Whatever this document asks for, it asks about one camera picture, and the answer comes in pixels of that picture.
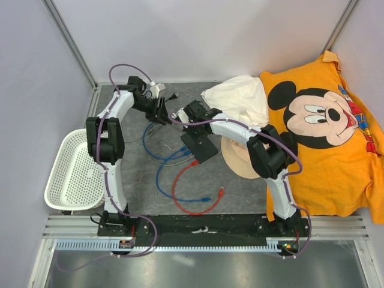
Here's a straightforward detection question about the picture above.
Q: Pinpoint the white perforated plastic basket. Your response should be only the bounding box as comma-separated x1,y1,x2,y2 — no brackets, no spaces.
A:
44,128,104,211

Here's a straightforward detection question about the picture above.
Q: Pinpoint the black power adapter with cord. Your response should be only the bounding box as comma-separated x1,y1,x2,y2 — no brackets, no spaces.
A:
166,92,179,101

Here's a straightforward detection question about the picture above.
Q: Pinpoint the short blue ethernet cable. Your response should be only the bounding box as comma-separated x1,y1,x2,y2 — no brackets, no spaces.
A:
142,121,187,161

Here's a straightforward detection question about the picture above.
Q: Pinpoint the grey slotted cable duct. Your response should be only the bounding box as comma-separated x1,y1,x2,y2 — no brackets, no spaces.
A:
55,239,281,253

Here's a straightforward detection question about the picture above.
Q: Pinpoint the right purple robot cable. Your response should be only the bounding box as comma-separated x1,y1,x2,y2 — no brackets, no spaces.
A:
169,112,313,260

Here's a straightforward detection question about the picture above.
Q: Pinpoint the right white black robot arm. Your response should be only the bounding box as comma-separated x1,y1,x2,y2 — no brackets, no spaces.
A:
173,100,301,236

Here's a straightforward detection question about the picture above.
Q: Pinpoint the grey ethernet cable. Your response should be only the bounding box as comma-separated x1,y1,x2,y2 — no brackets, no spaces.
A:
122,125,194,166

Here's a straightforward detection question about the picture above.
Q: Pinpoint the cream white cloth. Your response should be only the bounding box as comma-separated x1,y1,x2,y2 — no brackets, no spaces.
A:
201,75,269,127

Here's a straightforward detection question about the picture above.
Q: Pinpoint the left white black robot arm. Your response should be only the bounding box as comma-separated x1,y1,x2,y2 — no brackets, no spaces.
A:
86,76,171,237

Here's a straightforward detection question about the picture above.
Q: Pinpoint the black network switch box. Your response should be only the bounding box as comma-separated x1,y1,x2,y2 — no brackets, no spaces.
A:
181,133,218,164

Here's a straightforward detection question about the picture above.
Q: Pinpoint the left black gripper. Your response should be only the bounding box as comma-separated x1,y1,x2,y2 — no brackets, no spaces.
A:
131,97,172,127

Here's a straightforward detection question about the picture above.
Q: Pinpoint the beige bucket hat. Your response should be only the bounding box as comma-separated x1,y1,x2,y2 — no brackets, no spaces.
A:
221,136,260,179

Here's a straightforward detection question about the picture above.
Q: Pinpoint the long blue ethernet cable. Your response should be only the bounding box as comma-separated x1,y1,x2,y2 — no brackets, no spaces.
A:
155,151,212,202

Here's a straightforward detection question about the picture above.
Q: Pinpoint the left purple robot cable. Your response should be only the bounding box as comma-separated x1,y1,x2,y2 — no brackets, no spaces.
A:
55,64,160,272

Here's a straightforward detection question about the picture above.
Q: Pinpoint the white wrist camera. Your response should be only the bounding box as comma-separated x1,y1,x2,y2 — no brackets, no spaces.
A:
149,81,165,98
170,108,190,123

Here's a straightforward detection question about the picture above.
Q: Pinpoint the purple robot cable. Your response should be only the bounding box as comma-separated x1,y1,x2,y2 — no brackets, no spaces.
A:
55,64,160,272
169,112,313,260

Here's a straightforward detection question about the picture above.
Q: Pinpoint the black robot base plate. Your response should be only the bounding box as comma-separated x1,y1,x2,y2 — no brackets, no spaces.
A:
97,213,310,242

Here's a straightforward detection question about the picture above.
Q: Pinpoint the orange Mickey Mouse cloth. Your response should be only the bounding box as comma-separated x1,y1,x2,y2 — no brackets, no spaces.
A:
260,51,383,224

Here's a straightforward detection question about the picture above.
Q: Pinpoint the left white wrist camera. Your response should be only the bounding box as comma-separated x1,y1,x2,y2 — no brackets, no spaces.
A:
149,81,165,98

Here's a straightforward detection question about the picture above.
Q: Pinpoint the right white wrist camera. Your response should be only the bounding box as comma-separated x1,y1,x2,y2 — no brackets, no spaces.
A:
170,108,190,123

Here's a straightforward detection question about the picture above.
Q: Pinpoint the red ethernet cable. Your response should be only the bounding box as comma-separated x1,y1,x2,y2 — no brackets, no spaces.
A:
172,160,225,215

